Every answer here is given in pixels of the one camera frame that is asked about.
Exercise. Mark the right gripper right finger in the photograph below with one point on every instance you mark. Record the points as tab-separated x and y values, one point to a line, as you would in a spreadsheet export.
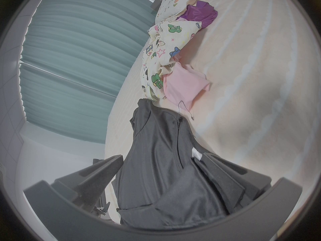
238	182

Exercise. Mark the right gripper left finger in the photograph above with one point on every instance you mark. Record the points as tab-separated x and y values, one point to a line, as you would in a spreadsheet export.
97	182

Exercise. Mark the black T-shirt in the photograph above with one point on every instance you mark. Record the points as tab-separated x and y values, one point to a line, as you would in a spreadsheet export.
155	159

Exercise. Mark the blue-green curtain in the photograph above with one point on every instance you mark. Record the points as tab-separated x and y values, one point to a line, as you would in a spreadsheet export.
67	104
87	34

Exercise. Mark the bed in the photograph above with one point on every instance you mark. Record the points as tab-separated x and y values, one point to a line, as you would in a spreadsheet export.
250	84

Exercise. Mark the pink garment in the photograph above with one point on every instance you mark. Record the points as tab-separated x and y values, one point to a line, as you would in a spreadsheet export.
185	84

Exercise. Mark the white printed pyjama top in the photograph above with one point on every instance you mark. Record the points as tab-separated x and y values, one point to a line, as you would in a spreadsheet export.
163	49

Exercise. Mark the purple garment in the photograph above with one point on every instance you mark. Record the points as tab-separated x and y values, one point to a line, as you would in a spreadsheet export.
200	14

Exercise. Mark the grey bedside table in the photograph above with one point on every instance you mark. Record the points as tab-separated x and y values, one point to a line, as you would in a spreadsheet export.
156	4

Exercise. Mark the white printed pillow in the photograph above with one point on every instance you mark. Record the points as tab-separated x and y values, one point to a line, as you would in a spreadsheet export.
175	4

